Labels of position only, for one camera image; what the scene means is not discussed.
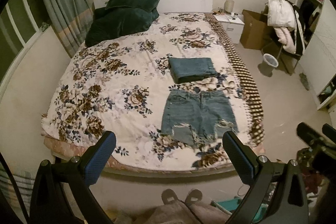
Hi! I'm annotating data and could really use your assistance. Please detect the ripped blue denim shorts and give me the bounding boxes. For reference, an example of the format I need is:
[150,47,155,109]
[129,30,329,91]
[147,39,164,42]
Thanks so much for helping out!
[161,89,238,147]

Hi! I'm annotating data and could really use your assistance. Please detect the floral bed blanket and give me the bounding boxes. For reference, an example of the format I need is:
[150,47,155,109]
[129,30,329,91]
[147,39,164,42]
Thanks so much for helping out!
[42,13,264,174]

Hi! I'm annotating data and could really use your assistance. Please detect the beige cylindrical lamp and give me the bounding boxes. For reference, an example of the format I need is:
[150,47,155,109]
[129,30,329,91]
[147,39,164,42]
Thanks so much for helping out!
[223,0,235,14]

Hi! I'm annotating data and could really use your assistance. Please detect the dark green velvet blanket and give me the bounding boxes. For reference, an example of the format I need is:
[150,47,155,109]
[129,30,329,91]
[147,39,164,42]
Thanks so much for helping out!
[85,0,159,47]

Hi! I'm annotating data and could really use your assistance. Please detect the window with white frame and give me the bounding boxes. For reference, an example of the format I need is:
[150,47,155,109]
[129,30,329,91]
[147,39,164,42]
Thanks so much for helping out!
[1,0,50,96]

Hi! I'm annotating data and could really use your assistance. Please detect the white nightstand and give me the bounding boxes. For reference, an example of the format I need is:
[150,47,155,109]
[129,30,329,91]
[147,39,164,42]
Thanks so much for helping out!
[214,14,244,44]

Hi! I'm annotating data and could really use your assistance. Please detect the white puffer jacket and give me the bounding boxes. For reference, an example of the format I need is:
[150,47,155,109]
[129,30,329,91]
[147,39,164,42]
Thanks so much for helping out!
[267,0,295,28]

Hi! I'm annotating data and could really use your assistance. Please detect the black garment white stripes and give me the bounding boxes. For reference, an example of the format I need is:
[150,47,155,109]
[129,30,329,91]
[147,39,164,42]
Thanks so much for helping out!
[286,0,306,56]

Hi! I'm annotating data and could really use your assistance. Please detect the grey slipper pair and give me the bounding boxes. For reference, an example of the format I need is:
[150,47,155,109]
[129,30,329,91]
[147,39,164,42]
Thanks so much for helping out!
[299,73,310,90]

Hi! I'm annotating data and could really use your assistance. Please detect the brown cardboard box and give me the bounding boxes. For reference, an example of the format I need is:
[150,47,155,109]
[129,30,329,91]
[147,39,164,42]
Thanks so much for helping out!
[240,10,273,50]

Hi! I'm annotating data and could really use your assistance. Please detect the wooden chair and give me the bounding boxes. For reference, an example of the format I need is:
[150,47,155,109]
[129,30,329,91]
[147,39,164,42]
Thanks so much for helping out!
[261,40,301,75]

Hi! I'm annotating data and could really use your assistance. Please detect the white wardrobe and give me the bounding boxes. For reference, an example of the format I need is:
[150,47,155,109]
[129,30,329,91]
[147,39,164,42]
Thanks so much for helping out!
[295,0,335,110]

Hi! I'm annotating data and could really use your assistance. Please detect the pink jacket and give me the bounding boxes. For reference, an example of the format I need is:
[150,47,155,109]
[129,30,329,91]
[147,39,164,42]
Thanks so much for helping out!
[274,27,296,54]

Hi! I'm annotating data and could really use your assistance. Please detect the white mesh waste bin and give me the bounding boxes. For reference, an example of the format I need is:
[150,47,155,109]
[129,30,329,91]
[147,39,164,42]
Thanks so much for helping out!
[258,53,278,77]

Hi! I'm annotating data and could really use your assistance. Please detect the folded dark blue jeans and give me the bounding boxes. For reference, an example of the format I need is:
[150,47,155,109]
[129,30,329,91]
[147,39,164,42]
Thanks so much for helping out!
[169,57,217,84]

